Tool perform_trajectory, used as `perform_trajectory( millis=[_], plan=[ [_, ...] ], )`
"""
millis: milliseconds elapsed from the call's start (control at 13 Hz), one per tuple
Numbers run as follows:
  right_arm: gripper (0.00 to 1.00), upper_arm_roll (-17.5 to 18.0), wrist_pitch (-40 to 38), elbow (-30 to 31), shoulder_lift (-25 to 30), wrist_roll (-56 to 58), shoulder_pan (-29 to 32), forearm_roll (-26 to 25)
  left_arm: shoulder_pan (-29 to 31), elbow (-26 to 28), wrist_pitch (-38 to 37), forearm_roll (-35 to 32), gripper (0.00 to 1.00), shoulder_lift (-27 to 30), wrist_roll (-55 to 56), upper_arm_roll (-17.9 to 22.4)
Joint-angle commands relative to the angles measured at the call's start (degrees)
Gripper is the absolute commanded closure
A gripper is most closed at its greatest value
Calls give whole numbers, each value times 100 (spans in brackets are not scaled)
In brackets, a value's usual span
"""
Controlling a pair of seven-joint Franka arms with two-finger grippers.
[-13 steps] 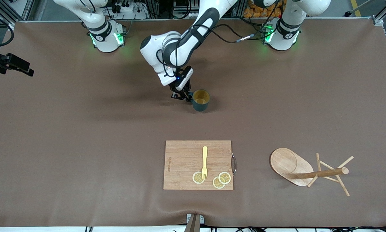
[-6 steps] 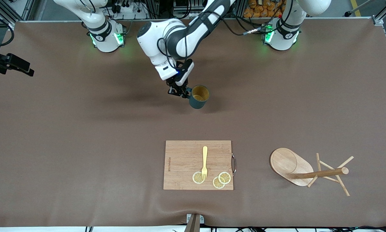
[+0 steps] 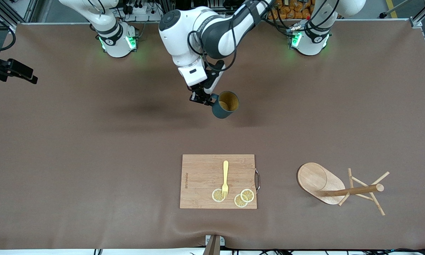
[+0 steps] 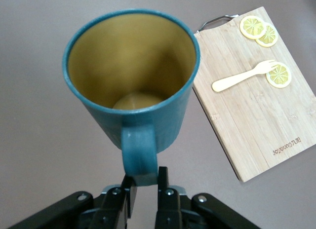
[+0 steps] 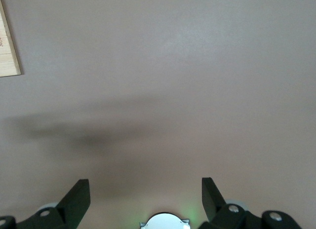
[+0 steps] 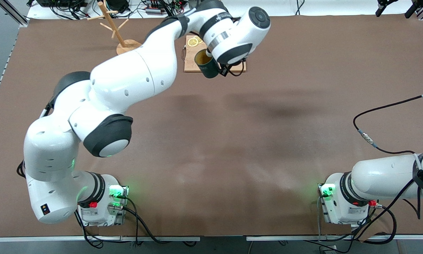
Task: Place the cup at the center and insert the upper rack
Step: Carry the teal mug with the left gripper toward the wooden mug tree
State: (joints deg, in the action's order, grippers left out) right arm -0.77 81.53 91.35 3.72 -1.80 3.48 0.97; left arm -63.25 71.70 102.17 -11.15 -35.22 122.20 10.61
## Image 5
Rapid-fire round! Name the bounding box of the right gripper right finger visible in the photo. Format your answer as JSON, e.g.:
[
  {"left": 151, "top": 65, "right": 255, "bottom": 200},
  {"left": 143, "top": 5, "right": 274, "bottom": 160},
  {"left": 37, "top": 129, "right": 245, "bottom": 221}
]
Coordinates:
[{"left": 197, "top": 177, "right": 303, "bottom": 229}]

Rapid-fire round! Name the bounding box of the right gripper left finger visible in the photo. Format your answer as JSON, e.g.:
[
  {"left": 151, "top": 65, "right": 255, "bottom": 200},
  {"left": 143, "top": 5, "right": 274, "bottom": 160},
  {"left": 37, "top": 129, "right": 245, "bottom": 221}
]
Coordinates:
[{"left": 0, "top": 179, "right": 91, "bottom": 229}]

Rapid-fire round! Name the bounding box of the wooden cutting board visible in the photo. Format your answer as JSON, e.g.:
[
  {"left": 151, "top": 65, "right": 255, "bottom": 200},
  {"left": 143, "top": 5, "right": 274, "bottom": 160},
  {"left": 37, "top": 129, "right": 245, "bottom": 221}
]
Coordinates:
[{"left": 0, "top": 0, "right": 25, "bottom": 78}]

